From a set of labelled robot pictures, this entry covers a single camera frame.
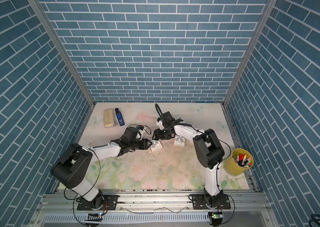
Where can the aluminium corner post left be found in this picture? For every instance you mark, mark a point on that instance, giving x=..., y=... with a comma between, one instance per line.
x=48, y=27

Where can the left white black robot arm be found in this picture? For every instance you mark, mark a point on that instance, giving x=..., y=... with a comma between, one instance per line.
x=72, y=166

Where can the yellow pen cup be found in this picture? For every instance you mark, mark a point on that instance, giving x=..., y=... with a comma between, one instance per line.
x=239, y=161

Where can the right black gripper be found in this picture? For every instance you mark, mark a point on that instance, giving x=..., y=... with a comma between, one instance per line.
x=158, y=135

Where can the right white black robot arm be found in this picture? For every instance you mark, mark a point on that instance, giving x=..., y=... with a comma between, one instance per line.
x=207, y=146

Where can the beige zippered pencil case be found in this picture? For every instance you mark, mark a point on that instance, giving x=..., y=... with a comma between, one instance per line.
x=108, y=116

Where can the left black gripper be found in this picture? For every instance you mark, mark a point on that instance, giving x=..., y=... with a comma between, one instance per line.
x=144, y=144

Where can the aluminium corner post right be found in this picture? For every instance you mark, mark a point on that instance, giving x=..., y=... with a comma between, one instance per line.
x=253, y=41

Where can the aluminium front rail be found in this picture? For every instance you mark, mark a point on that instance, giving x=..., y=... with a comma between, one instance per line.
x=240, y=208

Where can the aluminium corner post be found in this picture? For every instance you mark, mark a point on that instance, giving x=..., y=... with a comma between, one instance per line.
x=48, y=27
x=253, y=41

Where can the white jewelry box base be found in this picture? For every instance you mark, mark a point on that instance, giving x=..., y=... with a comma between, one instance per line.
x=156, y=145

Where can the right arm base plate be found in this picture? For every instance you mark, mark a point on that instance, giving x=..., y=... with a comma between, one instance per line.
x=205, y=201

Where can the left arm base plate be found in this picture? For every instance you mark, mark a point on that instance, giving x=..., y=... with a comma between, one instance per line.
x=99, y=203

